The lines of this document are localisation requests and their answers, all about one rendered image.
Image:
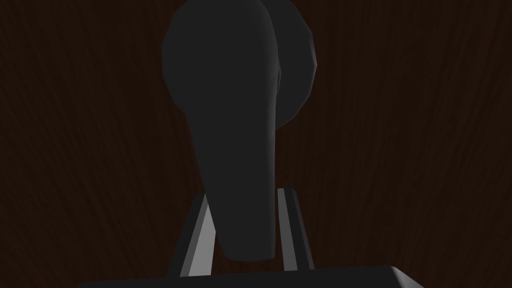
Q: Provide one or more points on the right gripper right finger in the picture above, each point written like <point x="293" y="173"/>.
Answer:
<point x="292" y="236"/>

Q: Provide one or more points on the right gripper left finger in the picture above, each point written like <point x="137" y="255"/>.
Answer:
<point x="196" y="244"/>

